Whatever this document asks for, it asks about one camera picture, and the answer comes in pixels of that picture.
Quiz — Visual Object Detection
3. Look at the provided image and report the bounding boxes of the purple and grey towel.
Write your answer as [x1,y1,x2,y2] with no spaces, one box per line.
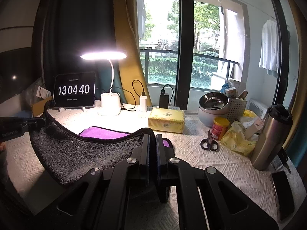
[29,101,158,186]

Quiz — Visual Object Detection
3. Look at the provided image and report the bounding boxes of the cardboard box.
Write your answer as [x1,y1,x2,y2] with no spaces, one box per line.
[31,96,53,117]

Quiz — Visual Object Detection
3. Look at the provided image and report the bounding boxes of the white textured tablecloth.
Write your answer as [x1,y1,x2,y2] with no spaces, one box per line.
[4,100,305,230]

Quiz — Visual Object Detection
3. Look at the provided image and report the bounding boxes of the black scissors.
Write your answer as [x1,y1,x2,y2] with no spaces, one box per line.
[200,130,220,152]

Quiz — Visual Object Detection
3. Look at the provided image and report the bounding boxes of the white power strip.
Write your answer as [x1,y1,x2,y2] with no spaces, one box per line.
[147,105,181,111]

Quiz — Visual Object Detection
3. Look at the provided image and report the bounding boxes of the white charger adapter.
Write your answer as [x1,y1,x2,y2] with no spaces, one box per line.
[139,96,147,112]

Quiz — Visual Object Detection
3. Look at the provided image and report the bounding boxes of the black power bank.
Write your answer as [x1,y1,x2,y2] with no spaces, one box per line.
[159,89,169,108]

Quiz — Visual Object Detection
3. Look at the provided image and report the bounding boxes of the grey bowl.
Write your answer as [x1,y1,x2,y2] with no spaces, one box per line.
[198,107,227,128]

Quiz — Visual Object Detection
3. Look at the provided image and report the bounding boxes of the white desk lamp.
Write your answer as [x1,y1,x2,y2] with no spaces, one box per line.
[80,50,127,116]

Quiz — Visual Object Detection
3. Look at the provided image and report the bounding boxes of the red yellow can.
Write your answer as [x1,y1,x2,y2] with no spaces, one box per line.
[211,117,230,141]

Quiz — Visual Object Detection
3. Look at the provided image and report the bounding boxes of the crumpled yellow tissue pack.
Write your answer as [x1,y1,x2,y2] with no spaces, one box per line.
[220,121,259,157]

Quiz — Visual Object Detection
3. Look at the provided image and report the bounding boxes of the tablet showing clock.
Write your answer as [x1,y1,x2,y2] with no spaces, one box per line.
[53,72,96,108]

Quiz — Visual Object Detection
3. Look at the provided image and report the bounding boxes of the steel bowl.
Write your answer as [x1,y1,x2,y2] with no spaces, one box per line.
[199,92,229,110]

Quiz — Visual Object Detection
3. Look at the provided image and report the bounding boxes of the yellow curtain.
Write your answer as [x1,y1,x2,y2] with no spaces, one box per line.
[113,0,149,104]

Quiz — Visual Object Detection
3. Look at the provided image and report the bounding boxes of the white perforated basket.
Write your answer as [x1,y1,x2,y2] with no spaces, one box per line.
[226,98,247,124]

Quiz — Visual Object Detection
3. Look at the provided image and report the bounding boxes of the steel thermos bottle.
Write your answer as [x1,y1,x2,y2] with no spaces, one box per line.
[250,104,293,170]

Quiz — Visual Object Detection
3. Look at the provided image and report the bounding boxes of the dark green curtain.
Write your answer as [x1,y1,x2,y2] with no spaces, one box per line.
[32,0,126,101]

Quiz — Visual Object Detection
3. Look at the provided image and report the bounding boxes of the black phone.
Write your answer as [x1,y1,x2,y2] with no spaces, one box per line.
[270,171,295,222]

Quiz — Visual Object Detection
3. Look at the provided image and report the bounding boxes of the white hanging shirt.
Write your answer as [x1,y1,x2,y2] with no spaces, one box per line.
[259,20,280,77]

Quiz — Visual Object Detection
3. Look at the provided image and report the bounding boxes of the black charger cable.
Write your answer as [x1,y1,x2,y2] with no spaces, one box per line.
[120,79,146,112]

